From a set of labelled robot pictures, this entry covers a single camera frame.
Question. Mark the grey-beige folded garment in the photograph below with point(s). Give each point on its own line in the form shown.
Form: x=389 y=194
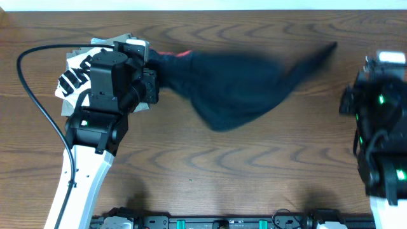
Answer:
x=108 y=39

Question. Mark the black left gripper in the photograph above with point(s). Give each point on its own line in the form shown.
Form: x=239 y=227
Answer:
x=152 y=84

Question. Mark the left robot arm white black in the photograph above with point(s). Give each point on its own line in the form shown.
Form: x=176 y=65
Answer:
x=111 y=83

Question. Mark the white shirt with black print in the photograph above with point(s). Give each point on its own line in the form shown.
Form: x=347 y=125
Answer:
x=75 y=79

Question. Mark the black shorts with grey waistband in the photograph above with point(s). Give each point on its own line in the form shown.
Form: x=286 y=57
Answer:
x=230 y=89

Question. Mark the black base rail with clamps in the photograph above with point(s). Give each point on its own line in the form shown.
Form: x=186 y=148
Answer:
x=281 y=219

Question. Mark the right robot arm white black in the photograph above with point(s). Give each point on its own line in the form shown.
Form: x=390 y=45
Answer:
x=377 y=100

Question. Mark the light blue folded garment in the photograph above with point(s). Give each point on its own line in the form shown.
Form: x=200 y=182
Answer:
x=96 y=40

